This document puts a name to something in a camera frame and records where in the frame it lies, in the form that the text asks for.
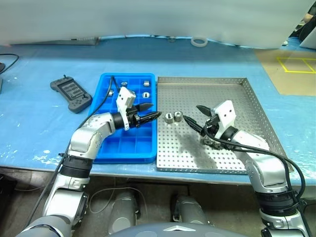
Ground grey robot torso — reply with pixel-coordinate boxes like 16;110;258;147
106;222;216;237

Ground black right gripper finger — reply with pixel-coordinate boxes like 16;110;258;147
183;115;206;136
196;105;213;119

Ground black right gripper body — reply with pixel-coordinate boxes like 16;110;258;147
202;115;221;137

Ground blue compartment tray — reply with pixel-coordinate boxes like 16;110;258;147
88;72;158;164

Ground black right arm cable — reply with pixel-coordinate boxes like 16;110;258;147
203;123;313;237

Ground grey robot right leg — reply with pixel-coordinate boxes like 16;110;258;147
171;195;211;226

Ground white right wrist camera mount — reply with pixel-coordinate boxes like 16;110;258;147
211;100;237;140

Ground thin black table cable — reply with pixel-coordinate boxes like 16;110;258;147
0;53;20;75

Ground grey robot leg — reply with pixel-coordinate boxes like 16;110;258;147
108;191;139;235
171;195;211;226

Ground brown cardboard sheet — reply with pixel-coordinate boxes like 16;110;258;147
255;49;316;96

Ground grey robot left leg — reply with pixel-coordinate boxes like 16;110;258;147
108;191;139;235

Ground person in dark clothes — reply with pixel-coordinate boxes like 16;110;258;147
299;4;316;43

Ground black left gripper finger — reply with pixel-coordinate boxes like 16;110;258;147
137;103;155;112
140;111;162;124

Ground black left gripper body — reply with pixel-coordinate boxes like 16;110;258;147
126;105;144;128

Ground dark grey handheld controller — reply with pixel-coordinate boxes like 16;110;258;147
49;75;93;115

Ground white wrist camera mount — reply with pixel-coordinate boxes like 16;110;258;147
211;100;237;140
115;87;137;131

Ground perforated metal tray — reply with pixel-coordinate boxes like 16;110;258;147
156;76;295;176

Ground long grey power strip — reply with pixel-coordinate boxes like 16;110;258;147
11;37;100;46

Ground white tape roll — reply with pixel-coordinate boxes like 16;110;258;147
190;37;208;48

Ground grey device block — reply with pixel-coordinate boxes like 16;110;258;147
0;63;5;95

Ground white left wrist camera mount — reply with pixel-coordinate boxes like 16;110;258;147
115;87;137;131

